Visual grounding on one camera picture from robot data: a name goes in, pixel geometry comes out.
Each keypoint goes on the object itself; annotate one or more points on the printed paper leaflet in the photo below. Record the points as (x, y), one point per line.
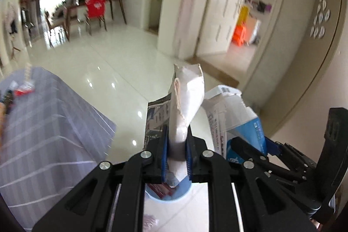
(157, 115)

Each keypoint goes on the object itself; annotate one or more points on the wooden dining table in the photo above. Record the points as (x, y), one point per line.
(76, 5)

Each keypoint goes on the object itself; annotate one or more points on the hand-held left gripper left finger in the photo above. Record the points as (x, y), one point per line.
(164, 150)

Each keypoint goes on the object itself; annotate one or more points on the light blue waste bin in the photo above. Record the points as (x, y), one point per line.
(174, 198)

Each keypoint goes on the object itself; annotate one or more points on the group of white wall stickers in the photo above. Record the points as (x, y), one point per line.
(322, 14)

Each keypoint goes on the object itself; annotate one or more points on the white paper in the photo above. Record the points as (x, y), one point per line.
(187, 96)

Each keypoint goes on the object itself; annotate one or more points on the yellow object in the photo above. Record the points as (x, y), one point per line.
(244, 16)

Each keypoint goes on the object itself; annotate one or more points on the wooden chair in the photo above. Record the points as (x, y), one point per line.
(55, 25)

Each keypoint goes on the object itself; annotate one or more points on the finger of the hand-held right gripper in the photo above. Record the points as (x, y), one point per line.
(273, 146)
(244, 147)

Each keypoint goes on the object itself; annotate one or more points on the table with grey checked cloth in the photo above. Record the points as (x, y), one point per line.
(54, 139)

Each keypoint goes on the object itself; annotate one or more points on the white and blue carton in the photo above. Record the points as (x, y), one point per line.
(236, 112)

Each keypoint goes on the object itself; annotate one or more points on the white panel door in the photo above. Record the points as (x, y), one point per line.
(225, 3)

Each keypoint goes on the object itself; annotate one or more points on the dark item on table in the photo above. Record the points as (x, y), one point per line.
(6, 101)

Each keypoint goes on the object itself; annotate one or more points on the orange plastic stool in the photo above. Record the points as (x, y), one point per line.
(239, 36)

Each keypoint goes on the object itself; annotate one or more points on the chair with red cover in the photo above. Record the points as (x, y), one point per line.
(95, 6)

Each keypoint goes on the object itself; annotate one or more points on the pink printed clothing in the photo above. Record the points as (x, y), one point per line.
(151, 223)

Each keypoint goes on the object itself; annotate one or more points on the red packet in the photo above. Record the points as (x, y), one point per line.
(24, 90)

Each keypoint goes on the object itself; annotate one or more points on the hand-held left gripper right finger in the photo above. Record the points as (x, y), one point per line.
(189, 158)

